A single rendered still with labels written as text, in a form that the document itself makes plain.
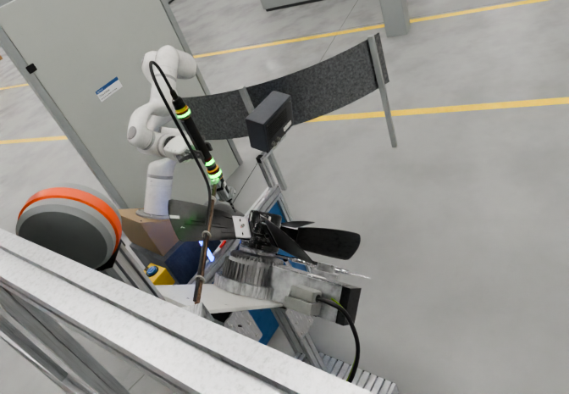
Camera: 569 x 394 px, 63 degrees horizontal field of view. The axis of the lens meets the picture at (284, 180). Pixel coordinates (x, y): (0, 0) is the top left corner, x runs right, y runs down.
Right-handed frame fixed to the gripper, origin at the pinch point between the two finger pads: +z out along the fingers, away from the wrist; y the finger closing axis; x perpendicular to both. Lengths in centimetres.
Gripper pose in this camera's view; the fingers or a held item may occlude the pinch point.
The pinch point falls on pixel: (202, 150)
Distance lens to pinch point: 157.2
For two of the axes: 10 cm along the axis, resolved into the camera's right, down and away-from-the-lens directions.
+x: -3.1, -7.5, -5.8
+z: 7.9, 1.3, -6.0
